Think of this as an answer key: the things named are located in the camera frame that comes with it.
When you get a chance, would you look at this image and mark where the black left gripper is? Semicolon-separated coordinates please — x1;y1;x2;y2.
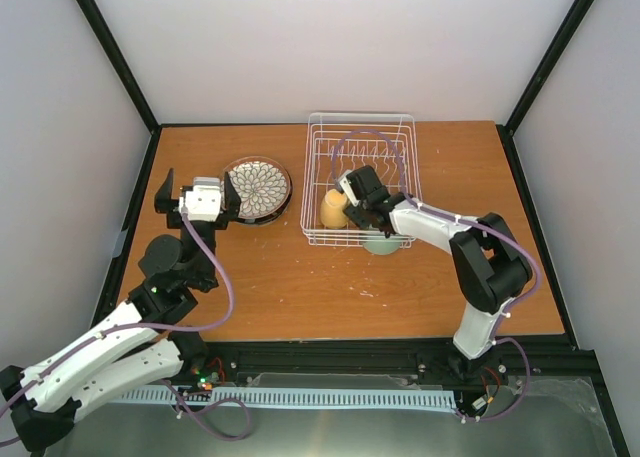
158;175;244;285

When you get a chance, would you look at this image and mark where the yellow mug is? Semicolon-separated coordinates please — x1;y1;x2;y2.
320;189;349;229

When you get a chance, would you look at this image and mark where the floral patterned plate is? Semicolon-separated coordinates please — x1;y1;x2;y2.
222;157;293;220

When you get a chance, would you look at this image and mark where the black rimmed plate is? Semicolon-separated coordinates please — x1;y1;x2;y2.
222;164;295;227

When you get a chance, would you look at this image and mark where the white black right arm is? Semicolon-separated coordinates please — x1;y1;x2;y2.
336;165;540;361

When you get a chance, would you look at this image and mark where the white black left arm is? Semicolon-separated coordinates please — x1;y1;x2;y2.
1;175;241;452

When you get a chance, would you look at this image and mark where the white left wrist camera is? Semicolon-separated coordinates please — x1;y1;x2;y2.
178;177;222;218

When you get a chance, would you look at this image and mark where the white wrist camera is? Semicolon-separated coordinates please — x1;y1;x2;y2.
336;172;359;206
178;177;222;218

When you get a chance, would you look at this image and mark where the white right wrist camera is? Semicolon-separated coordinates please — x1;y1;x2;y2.
336;172;359;206

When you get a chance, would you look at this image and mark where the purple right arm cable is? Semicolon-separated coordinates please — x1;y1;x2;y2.
330;129;544;423

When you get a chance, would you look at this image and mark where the white wire dish rack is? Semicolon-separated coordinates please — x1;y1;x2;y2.
300;112;421;248

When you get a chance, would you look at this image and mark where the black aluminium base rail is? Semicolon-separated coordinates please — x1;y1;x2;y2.
177;335;604;389

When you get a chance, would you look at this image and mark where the light blue cable duct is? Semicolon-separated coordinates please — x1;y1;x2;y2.
114;385;456;413

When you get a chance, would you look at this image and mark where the black left frame post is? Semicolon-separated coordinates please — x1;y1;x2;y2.
63;0;162;136

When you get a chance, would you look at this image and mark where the black frame post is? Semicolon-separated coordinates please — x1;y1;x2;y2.
63;0;162;136
504;0;595;137

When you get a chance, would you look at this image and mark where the black right frame post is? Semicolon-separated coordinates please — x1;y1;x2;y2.
504;0;595;137

